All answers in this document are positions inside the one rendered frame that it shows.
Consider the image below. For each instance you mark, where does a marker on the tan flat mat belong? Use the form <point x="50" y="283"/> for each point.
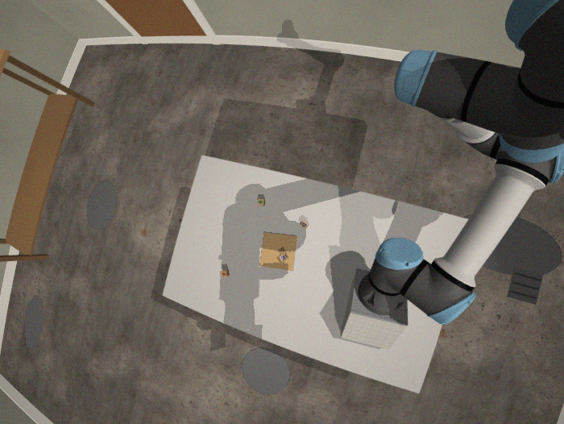
<point x="275" y="245"/>

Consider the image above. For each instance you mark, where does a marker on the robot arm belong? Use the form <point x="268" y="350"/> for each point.
<point x="525" y="107"/>

